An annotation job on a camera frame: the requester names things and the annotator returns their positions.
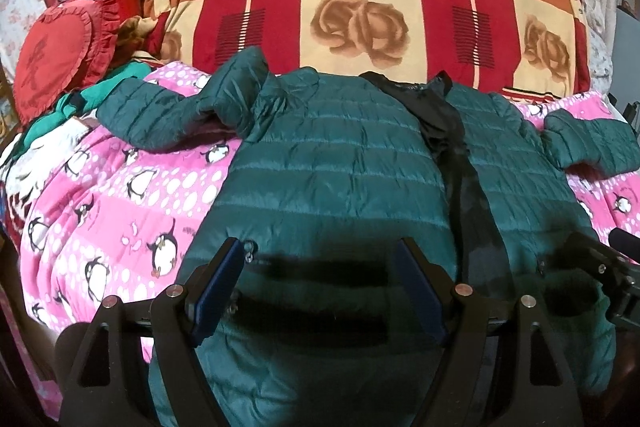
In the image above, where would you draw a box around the dark green puffer jacket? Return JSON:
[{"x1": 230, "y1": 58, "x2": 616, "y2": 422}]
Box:
[{"x1": 96, "y1": 48, "x2": 639, "y2": 426}]

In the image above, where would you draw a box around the red clothes pile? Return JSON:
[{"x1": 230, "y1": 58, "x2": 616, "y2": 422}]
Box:
[{"x1": 72, "y1": 0, "x2": 164, "y2": 62}]

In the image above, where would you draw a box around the pink penguin blanket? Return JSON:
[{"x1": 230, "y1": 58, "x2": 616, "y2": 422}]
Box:
[{"x1": 20, "y1": 63, "x2": 639, "y2": 331}]

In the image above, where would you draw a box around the green and white garment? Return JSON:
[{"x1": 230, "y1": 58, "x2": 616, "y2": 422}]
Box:
[{"x1": 0, "y1": 60, "x2": 151, "y2": 208}]

